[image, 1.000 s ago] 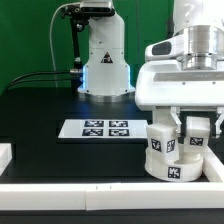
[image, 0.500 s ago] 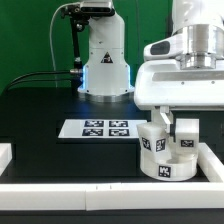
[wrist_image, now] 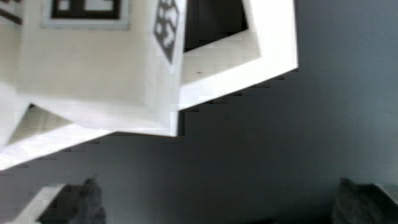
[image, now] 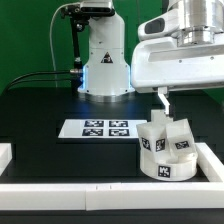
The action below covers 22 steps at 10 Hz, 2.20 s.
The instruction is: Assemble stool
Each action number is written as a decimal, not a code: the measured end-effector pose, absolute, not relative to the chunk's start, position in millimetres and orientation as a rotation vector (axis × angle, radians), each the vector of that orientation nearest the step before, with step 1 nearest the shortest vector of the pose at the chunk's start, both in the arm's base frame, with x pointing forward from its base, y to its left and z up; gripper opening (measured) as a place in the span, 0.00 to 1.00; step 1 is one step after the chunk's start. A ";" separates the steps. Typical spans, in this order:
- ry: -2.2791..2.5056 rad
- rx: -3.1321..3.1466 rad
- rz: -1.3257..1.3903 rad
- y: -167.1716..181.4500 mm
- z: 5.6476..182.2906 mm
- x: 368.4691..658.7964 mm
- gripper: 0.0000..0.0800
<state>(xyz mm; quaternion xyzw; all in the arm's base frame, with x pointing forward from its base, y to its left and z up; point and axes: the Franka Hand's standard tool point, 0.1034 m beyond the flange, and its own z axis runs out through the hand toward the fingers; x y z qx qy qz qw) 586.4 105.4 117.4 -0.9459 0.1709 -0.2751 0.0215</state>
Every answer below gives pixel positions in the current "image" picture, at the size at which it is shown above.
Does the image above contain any white cable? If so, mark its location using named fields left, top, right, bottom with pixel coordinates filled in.
left=49, top=3, right=80, bottom=89

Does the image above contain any black cable upper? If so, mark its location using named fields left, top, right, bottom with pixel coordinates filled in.
left=2, top=69, right=84, bottom=95

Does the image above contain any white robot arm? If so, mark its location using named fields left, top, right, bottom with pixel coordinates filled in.
left=78, top=0, right=224, bottom=98

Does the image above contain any white round stool seat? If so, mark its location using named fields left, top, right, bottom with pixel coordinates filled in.
left=140, top=151, right=198, bottom=181

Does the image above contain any black cable lower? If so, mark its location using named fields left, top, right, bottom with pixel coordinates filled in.
left=6, top=77, right=83, bottom=92

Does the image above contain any grey depth camera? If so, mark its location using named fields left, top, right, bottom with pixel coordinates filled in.
left=80, top=0, right=115, bottom=17

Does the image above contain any white marker sheet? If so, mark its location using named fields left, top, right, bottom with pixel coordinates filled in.
left=58, top=119, right=145, bottom=139

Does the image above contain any white fence bar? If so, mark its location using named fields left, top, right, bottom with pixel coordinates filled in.
left=195, top=143, right=224, bottom=183
left=0, top=182, right=224, bottom=211
left=0, top=143, right=12, bottom=176

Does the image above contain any black cable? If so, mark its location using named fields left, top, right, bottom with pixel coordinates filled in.
left=6, top=77, right=83, bottom=92
left=2, top=69, right=84, bottom=95

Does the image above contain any white front fence bar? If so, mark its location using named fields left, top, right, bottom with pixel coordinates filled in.
left=0, top=182, right=224, bottom=211

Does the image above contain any white right fence bar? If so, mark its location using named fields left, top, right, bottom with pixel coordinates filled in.
left=195, top=143, right=224, bottom=183

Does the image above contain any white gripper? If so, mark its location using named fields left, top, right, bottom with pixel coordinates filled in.
left=131, top=11, right=224, bottom=116

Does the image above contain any white left fence bar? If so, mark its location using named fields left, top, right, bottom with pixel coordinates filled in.
left=0, top=143, right=12, bottom=176

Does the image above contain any black camera stand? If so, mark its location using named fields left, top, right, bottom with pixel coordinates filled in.
left=61, top=3, right=90, bottom=93

